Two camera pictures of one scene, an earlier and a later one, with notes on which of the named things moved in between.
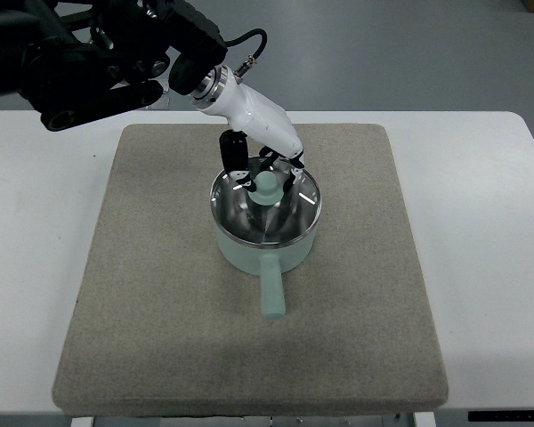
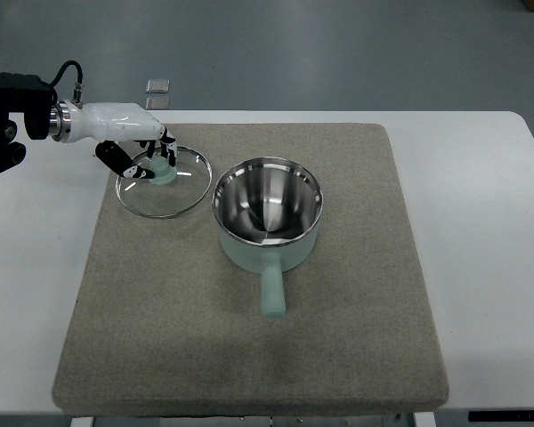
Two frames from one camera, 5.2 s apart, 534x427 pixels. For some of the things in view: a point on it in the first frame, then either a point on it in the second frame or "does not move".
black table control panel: (512, 415) does not move
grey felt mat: (158, 325) does not move
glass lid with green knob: (268, 215) to (172, 190)
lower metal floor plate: (162, 103) does not move
